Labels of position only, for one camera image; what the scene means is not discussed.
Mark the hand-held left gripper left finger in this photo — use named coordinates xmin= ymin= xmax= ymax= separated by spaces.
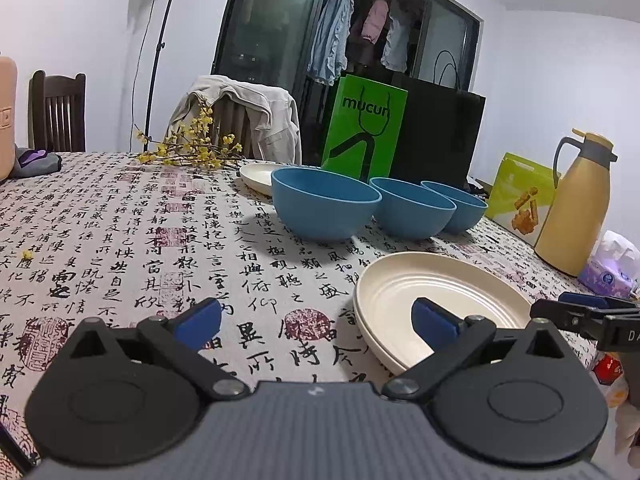
xmin=67 ymin=297 xmax=251 ymax=403

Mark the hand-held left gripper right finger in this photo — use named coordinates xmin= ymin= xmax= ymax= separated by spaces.
xmin=382 ymin=297 xmax=568 ymax=403

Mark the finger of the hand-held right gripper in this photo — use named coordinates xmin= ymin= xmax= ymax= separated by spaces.
xmin=530 ymin=299 xmax=608 ymax=336
xmin=558 ymin=291 xmax=640 ymax=311

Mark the cream plate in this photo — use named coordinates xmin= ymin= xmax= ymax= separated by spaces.
xmin=354 ymin=252 xmax=532 ymax=361
xmin=354 ymin=305 xmax=416 ymax=376
xmin=239 ymin=161 xmax=288 ymax=195

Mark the blue bowl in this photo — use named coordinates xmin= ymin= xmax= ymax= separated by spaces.
xmin=369 ymin=177 xmax=457 ymax=239
xmin=421 ymin=180 xmax=489 ymax=234
xmin=271 ymin=167 xmax=383 ymax=241

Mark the person's right hand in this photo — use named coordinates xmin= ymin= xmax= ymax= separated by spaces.
xmin=614 ymin=400 xmax=640 ymax=461

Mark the red packet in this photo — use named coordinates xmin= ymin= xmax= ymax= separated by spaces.
xmin=592 ymin=352 xmax=626 ymax=386

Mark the purple tissue pack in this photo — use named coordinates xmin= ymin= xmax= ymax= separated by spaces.
xmin=577 ymin=230 xmax=640 ymax=301

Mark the yellow thermos jug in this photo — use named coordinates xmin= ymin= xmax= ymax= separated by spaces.
xmin=534 ymin=129 xmax=618 ymax=277

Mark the calligraphy printed tablecloth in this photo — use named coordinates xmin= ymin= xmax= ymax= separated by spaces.
xmin=0 ymin=151 xmax=601 ymax=466

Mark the yellow-green snack box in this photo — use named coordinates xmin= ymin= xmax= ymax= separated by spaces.
xmin=484 ymin=152 xmax=563 ymax=246

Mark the yellow flower branch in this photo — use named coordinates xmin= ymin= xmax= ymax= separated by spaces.
xmin=134 ymin=102 xmax=246 ymax=171

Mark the green paper bag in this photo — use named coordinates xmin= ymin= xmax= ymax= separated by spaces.
xmin=320 ymin=74 xmax=408 ymax=181

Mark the black paper bag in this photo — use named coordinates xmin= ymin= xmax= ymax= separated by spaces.
xmin=387 ymin=50 xmax=487 ymax=191

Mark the wooden chair under jacket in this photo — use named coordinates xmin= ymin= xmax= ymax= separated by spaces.
xmin=212 ymin=100 xmax=261 ymax=158

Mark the grey and purple cloth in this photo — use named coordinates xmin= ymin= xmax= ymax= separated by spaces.
xmin=12 ymin=145 xmax=63 ymax=178

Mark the beige jacket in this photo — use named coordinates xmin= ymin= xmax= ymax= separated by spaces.
xmin=166 ymin=75 xmax=302 ymax=165

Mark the dark wooden chair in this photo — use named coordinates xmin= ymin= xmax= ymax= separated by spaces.
xmin=27 ymin=70 xmax=87 ymax=153

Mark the hanging white garment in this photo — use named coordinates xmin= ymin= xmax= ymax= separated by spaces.
xmin=381 ymin=7 xmax=413 ymax=73

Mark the pink suitcase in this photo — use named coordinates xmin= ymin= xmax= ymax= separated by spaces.
xmin=0 ymin=56 xmax=19 ymax=183

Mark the dark framed glass door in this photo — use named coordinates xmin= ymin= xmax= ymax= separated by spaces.
xmin=211 ymin=0 xmax=485 ymax=171

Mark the hanging light blue shirt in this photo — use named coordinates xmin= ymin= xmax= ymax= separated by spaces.
xmin=306 ymin=0 xmax=355 ymax=86

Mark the hanging pink garment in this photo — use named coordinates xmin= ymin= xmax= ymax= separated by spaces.
xmin=361 ymin=0 xmax=391 ymax=43

